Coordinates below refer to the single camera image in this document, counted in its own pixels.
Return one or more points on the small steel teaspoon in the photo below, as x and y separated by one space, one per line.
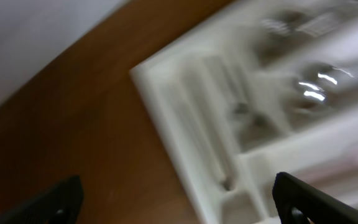
234 88
258 119

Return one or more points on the white cutlery tray organizer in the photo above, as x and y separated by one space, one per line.
259 88

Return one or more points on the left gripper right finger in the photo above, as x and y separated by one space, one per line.
298 202

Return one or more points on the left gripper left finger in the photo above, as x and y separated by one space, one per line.
59 204

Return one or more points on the long metal tongs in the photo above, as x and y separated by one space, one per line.
186 95

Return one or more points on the steel fork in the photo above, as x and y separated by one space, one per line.
288 23

